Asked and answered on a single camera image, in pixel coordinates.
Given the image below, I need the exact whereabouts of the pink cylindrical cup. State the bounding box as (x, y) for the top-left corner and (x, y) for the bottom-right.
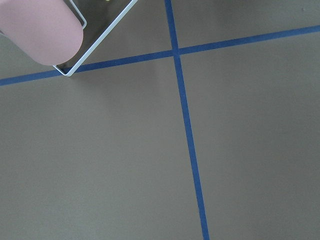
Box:
(0, 0), (84, 66)

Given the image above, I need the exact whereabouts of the white wire rack frame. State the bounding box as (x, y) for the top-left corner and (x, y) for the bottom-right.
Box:
(54, 0), (137, 77)

